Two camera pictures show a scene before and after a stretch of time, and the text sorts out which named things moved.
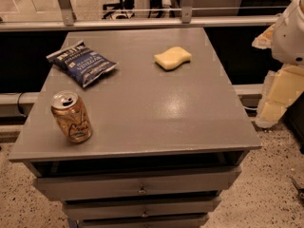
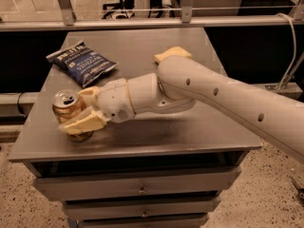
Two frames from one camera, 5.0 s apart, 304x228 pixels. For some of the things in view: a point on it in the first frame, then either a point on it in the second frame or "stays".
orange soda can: (72, 116) stays
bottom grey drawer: (199, 220) stays
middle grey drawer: (93, 209) stays
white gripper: (289, 40) → (113, 100)
